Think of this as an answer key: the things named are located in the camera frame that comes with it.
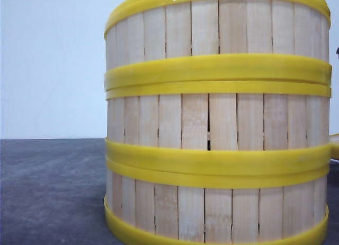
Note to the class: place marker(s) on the yellow-rimmed steamer lid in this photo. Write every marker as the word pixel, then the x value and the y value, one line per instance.
pixel 334 142

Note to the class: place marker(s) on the front bamboo steamer basket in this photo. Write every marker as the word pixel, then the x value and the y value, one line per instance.
pixel 140 212

